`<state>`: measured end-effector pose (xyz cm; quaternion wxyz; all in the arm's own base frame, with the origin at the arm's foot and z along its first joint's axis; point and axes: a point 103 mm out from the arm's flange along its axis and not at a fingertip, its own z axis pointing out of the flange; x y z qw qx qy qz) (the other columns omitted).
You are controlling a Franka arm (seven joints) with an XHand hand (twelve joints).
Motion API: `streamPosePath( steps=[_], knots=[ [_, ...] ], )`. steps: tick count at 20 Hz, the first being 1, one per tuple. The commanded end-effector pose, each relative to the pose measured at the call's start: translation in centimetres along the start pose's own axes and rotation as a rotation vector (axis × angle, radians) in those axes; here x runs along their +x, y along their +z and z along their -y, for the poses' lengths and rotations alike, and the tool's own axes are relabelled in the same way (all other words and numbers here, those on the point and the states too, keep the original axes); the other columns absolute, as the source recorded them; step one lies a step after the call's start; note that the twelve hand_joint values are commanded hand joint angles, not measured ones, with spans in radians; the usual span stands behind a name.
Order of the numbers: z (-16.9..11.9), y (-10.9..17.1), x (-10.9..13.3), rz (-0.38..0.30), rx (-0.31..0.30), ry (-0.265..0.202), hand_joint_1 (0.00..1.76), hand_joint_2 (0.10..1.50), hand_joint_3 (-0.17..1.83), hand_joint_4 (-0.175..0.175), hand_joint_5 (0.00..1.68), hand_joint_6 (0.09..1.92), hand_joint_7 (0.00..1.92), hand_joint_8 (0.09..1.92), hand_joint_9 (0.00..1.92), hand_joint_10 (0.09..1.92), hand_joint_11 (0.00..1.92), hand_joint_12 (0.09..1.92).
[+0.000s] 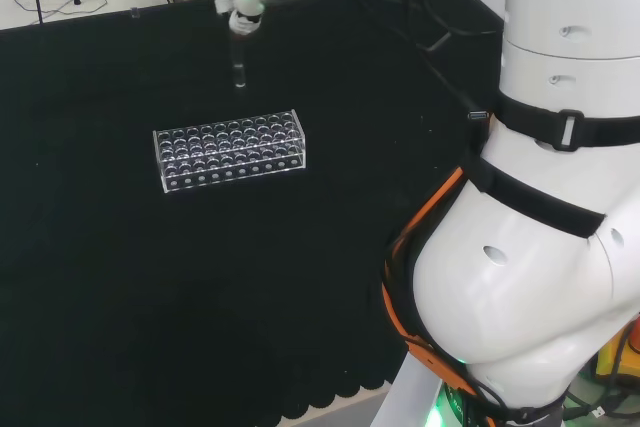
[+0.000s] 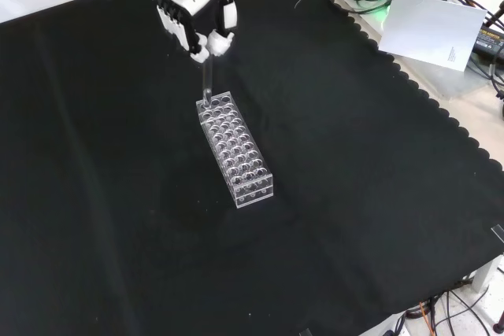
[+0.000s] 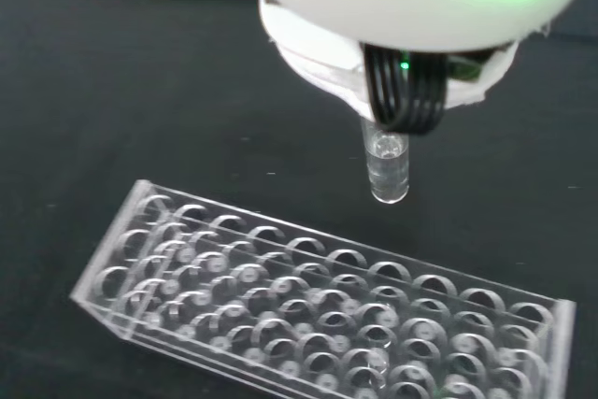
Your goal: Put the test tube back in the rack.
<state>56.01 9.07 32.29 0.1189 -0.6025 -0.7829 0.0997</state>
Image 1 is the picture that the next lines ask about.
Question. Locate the clear glass test tube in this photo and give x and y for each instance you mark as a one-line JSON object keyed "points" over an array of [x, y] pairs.
{"points": [[239, 64]]}

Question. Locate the clear acrylic test tube rack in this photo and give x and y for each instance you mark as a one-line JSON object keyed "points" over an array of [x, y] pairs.
{"points": [[230, 154]]}

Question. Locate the black bench cloth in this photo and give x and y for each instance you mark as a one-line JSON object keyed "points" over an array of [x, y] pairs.
{"points": [[200, 272]]}

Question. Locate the yellow stop button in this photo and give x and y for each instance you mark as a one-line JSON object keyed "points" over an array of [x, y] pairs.
{"points": [[607, 357]]}

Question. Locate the grey base plate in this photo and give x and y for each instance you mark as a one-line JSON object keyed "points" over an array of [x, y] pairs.
{"points": [[410, 392]]}

